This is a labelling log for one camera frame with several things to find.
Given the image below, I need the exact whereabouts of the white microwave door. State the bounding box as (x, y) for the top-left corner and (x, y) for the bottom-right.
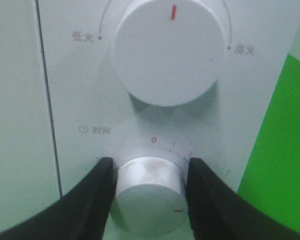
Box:
(0, 0), (59, 216)

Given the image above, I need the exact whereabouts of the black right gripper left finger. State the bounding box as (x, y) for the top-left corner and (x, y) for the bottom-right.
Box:
(0, 157), (117, 240)

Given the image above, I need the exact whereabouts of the white microwave knob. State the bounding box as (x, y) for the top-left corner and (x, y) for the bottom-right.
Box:
(111, 0), (232, 107)
(110, 156), (188, 237)

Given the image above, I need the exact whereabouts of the white microwave oven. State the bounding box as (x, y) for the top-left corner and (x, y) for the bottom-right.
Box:
(0, 0), (300, 240)

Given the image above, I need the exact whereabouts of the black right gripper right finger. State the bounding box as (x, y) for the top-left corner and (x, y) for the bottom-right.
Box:
(186, 157), (300, 240)

